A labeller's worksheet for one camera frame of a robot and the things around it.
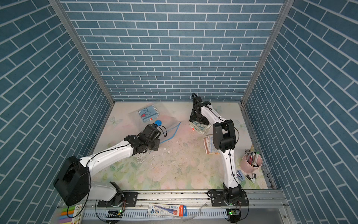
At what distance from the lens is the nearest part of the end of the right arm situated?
2.62 feet

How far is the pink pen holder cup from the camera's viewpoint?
0.77 meters

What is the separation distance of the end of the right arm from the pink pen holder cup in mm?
313
